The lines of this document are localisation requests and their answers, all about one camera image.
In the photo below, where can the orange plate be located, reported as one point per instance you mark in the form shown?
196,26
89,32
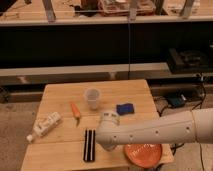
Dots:
143,155

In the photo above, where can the clear plastic cup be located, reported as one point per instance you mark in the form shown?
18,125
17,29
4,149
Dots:
92,97

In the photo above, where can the blue sponge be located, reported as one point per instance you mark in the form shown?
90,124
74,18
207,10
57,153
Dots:
124,109

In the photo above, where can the white plastic bottle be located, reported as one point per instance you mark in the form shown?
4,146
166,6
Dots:
41,128

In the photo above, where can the wooden table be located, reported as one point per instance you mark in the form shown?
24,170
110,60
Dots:
62,149

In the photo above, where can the black white striped eraser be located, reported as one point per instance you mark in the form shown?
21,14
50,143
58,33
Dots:
89,146

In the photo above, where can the cluttered tray on bench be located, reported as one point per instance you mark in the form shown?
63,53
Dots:
122,7

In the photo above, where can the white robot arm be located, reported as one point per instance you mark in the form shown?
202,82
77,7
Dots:
183,127

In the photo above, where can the orange carrot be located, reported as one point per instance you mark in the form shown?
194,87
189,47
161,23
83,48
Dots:
76,113

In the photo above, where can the black box on shelf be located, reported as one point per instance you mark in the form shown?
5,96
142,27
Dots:
190,61

